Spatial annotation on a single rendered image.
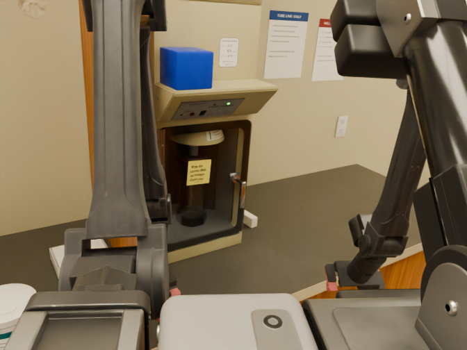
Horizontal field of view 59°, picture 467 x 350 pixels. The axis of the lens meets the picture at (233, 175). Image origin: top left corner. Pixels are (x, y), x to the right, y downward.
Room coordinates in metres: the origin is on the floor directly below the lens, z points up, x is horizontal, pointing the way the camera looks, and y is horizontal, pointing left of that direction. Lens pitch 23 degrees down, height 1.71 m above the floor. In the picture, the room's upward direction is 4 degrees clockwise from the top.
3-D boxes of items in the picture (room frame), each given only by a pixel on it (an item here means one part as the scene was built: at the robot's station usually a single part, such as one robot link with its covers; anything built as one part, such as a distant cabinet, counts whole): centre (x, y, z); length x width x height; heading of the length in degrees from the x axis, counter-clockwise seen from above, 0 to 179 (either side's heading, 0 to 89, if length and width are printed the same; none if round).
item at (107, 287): (0.27, 0.10, 1.45); 0.09 x 0.08 x 0.12; 98
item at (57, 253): (1.06, 0.45, 0.96); 0.16 x 0.12 x 0.04; 124
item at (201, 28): (1.25, 0.16, 1.33); 0.32 x 0.25 x 0.77; 124
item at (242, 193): (1.18, -0.02, 1.17); 0.05 x 0.03 x 0.10; 34
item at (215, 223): (1.14, 0.08, 1.19); 0.30 x 0.01 x 0.40; 124
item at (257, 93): (1.10, 0.06, 1.46); 0.32 x 0.11 x 0.10; 124
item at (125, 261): (0.34, 0.12, 1.43); 0.10 x 0.05 x 0.09; 8
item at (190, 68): (1.04, 0.14, 1.56); 0.10 x 0.10 x 0.09; 34
